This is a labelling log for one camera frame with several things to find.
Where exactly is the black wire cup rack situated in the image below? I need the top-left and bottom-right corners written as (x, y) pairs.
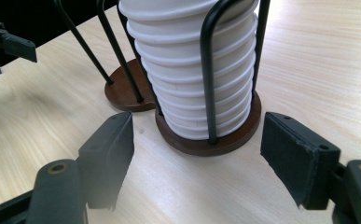
top-left (53, 0), bottom-right (271, 158)

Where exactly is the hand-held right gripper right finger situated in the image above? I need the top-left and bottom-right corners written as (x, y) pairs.
top-left (259, 111), bottom-right (341, 211)

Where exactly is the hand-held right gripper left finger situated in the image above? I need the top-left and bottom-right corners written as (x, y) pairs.
top-left (77, 111), bottom-right (135, 211)

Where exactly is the stack of white paper cups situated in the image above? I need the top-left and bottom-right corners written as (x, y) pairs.
top-left (118, 0), bottom-right (260, 141)

